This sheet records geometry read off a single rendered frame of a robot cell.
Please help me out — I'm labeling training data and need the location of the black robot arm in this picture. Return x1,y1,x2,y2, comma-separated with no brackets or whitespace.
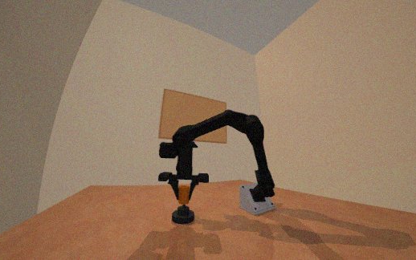
159,109,275,202

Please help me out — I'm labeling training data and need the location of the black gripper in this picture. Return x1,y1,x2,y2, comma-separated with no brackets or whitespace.
158,159,209,201

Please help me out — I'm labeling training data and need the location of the black round pedestal with short shaft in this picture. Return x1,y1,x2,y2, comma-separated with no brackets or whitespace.
172,205,194,225

